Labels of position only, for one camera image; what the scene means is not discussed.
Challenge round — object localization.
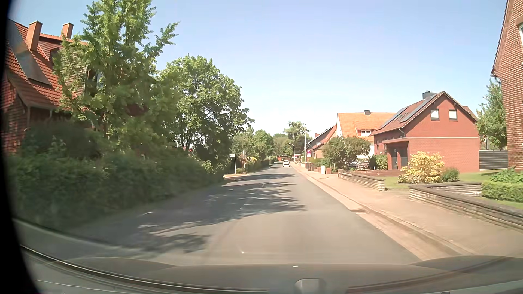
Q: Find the red brick house with chimneys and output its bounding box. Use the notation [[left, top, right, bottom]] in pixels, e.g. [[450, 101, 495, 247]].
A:
[[2, 20, 88, 154]]

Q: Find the brick house with dark roof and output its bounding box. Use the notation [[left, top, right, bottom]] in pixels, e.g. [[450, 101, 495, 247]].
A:
[[306, 125, 337, 160]]

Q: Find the white house with orange roof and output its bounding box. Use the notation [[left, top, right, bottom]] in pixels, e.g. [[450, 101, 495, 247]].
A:
[[335, 110, 396, 161]]

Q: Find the red brick building gable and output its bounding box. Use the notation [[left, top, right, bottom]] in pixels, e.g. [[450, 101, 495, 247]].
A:
[[491, 0, 523, 171]]

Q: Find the row of distant trees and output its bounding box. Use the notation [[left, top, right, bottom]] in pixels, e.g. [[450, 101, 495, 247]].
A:
[[231, 120, 311, 164]]

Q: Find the low grey stone wall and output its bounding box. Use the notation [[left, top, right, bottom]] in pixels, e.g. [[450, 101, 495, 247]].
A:
[[409, 182, 523, 230], [338, 171, 386, 192]]

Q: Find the grey asphalt road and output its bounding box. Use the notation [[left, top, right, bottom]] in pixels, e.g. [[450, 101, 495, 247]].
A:
[[14, 162, 421, 266]]

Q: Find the round green bushy tree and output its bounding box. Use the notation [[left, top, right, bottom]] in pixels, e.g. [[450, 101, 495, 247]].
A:
[[322, 136, 372, 171]]

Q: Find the green tree behind fence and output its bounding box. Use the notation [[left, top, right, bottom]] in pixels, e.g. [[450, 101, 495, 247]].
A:
[[476, 79, 507, 150]]

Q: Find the car's own bonnet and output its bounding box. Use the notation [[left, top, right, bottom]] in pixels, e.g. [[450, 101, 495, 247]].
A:
[[20, 244, 523, 294]]

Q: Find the reddish paved pavement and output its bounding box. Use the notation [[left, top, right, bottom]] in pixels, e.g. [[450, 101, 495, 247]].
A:
[[291, 163, 523, 259]]

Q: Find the red brick house, dark roof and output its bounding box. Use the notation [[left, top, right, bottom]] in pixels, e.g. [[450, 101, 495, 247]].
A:
[[370, 91, 481, 172]]

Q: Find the green lawn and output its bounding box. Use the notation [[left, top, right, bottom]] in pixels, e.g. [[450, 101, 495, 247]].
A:
[[382, 169, 523, 209]]

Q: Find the trimmed low green hedge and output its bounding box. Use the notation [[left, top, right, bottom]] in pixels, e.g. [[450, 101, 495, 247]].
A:
[[481, 181, 523, 203]]

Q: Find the small dark green bush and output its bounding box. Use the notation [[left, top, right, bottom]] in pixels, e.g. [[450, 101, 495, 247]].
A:
[[440, 167, 460, 183]]

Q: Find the dark grey fence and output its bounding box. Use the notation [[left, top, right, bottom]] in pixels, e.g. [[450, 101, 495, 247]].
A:
[[479, 150, 509, 171]]

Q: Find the yellow flowering bush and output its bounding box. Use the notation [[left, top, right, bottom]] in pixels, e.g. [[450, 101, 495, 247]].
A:
[[397, 151, 446, 184]]

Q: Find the tall slender green tree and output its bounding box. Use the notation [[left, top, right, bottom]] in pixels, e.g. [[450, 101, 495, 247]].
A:
[[53, 0, 180, 152]]

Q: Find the long green hedge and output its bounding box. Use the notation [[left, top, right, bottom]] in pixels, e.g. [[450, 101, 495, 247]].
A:
[[8, 122, 225, 229]]

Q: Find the large broad green tree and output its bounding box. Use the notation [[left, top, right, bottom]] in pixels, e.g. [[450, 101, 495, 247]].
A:
[[157, 54, 254, 168]]

